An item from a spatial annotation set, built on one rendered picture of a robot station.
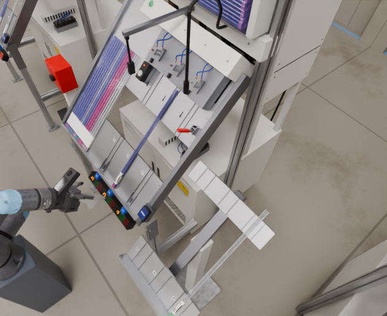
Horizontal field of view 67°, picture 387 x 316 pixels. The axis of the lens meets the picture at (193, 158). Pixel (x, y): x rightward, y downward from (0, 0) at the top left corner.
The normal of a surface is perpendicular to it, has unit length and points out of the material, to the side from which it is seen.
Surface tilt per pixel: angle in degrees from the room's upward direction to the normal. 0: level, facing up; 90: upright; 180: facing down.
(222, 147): 0
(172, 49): 47
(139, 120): 0
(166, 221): 0
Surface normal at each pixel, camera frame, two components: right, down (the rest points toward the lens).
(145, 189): -0.52, -0.03
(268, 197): 0.05, -0.57
